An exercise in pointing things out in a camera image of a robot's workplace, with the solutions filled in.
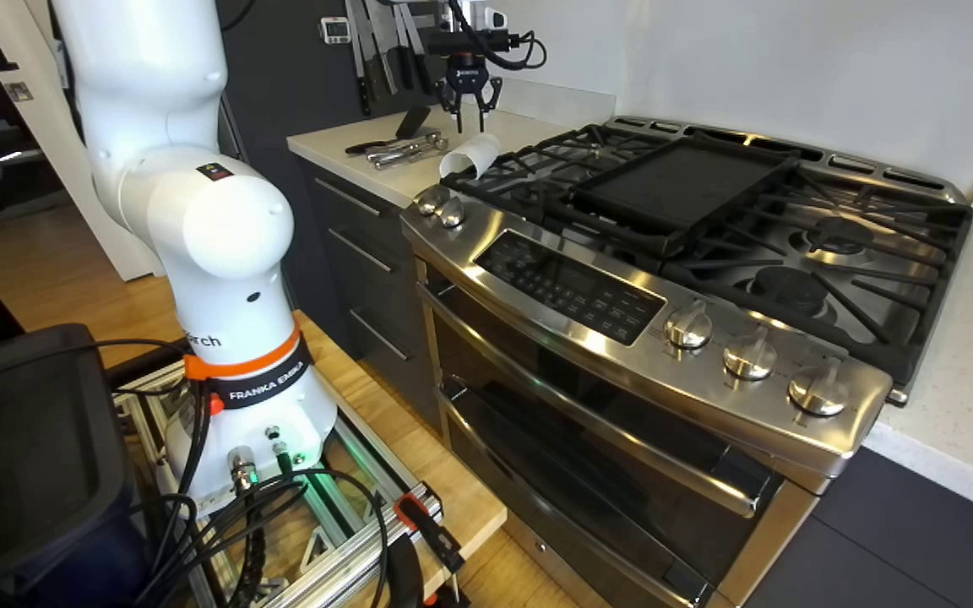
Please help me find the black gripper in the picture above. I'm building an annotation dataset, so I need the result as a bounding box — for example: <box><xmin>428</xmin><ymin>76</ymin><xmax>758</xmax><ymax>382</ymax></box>
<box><xmin>444</xmin><ymin>52</ymin><xmax>503</xmax><ymax>138</ymax></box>

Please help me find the white cloth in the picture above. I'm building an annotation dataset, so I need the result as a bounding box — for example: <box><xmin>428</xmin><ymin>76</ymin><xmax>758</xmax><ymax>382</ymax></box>
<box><xmin>436</xmin><ymin>131</ymin><xmax>503</xmax><ymax>185</ymax></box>

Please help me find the black griddle tray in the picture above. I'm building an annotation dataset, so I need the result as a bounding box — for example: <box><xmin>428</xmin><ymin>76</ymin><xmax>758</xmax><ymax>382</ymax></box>
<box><xmin>570</xmin><ymin>136</ymin><xmax>800</xmax><ymax>239</ymax></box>

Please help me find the metal ice cream scoop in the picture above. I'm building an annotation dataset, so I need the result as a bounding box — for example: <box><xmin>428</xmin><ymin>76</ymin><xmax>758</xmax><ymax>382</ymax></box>
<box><xmin>360</xmin><ymin>128</ymin><xmax>446</xmax><ymax>161</ymax></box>
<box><xmin>375</xmin><ymin>138</ymin><xmax>455</xmax><ymax>172</ymax></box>

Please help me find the white kitchen timer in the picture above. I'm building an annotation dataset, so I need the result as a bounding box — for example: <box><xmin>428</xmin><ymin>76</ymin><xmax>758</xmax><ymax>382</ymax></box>
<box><xmin>319</xmin><ymin>15</ymin><xmax>356</xmax><ymax>52</ymax></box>

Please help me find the dark grey drawer cabinet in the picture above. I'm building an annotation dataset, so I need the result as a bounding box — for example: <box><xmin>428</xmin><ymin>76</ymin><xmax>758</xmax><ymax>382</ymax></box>
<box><xmin>284</xmin><ymin>150</ymin><xmax>444</xmax><ymax>425</ymax></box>

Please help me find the stainless steel gas range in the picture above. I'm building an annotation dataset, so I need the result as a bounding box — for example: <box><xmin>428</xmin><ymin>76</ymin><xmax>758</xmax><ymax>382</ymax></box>
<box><xmin>400</xmin><ymin>111</ymin><xmax>973</xmax><ymax>608</ymax></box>

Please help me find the black plastic bin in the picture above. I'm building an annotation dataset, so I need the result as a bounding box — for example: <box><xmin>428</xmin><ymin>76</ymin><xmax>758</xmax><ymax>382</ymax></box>
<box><xmin>0</xmin><ymin>325</ymin><xmax>157</xmax><ymax>608</ymax></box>

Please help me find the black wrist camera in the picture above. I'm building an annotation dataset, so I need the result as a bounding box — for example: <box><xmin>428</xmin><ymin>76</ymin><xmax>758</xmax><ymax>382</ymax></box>
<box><xmin>417</xmin><ymin>27</ymin><xmax>527</xmax><ymax>62</ymax></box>

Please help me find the black handled kitchen knife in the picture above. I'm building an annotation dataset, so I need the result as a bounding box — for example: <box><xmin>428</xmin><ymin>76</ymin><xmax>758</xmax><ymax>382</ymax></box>
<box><xmin>392</xmin><ymin>0</ymin><xmax>436</xmax><ymax>103</ymax></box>
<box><xmin>338</xmin><ymin>0</ymin><xmax>375</xmax><ymax>119</ymax></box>
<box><xmin>368</xmin><ymin>0</ymin><xmax>402</xmax><ymax>103</ymax></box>

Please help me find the red handled clamp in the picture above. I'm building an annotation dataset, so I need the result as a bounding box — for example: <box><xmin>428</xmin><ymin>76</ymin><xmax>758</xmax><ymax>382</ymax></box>
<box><xmin>392</xmin><ymin>490</ymin><xmax>468</xmax><ymax>580</ymax></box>

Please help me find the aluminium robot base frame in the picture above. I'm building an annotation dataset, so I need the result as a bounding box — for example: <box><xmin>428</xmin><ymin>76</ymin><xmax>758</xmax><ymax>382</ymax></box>
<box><xmin>113</xmin><ymin>356</ymin><xmax>468</xmax><ymax>608</ymax></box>

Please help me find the black base cable bundle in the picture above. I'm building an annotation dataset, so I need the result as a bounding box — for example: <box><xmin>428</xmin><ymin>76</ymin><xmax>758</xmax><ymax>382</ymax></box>
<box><xmin>128</xmin><ymin>382</ymin><xmax>400</xmax><ymax>608</ymax></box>

